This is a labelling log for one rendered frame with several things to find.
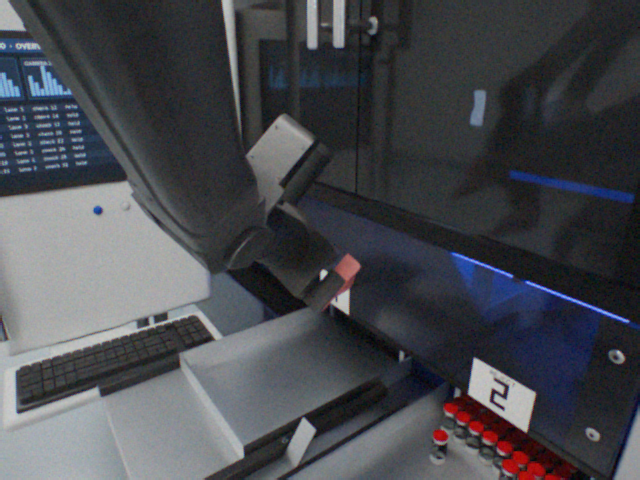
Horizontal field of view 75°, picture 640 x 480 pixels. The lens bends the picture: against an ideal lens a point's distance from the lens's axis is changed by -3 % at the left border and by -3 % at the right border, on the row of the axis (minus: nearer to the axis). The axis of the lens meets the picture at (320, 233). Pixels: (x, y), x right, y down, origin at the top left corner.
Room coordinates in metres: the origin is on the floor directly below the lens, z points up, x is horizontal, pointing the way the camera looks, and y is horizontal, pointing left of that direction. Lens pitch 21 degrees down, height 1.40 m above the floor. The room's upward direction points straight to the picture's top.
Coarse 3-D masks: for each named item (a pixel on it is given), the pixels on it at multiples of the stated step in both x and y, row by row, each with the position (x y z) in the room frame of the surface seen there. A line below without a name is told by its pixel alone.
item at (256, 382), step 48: (240, 336) 0.72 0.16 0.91; (288, 336) 0.76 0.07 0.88; (336, 336) 0.76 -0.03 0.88; (192, 384) 0.61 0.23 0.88; (240, 384) 0.61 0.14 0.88; (288, 384) 0.61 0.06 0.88; (336, 384) 0.61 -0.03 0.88; (384, 384) 0.61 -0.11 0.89; (240, 432) 0.50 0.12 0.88; (288, 432) 0.49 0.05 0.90
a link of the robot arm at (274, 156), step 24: (288, 120) 0.35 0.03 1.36; (264, 144) 0.34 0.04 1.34; (288, 144) 0.34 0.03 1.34; (312, 144) 0.34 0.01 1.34; (264, 168) 0.33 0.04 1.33; (288, 168) 0.33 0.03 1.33; (312, 168) 0.36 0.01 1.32; (264, 192) 0.33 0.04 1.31; (288, 192) 0.35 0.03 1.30; (240, 240) 0.27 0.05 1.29; (264, 240) 0.30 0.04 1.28; (240, 264) 0.29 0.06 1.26
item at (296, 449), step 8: (304, 424) 0.47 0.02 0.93; (296, 432) 0.47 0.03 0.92; (304, 432) 0.46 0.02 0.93; (312, 432) 0.45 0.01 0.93; (296, 440) 0.46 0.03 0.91; (304, 440) 0.45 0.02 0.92; (288, 448) 0.46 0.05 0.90; (296, 448) 0.45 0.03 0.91; (304, 448) 0.44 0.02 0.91; (288, 456) 0.45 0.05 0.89; (296, 456) 0.44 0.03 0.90; (280, 464) 0.44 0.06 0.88; (288, 464) 0.44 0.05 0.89; (296, 464) 0.43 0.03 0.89; (264, 472) 0.43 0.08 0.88; (272, 472) 0.43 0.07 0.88; (280, 472) 0.43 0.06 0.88
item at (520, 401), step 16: (480, 368) 0.45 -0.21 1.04; (480, 384) 0.45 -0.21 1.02; (496, 384) 0.43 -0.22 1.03; (512, 384) 0.42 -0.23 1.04; (480, 400) 0.45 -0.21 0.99; (496, 400) 0.43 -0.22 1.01; (512, 400) 0.41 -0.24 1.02; (528, 400) 0.40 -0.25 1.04; (512, 416) 0.41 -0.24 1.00; (528, 416) 0.40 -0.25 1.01
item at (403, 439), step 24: (408, 408) 0.52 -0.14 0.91; (432, 408) 0.55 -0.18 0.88; (384, 432) 0.49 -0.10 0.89; (408, 432) 0.50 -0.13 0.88; (432, 432) 0.50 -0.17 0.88; (336, 456) 0.44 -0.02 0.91; (360, 456) 0.46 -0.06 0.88; (384, 456) 0.46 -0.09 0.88; (408, 456) 0.46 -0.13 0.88; (456, 456) 0.46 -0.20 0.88
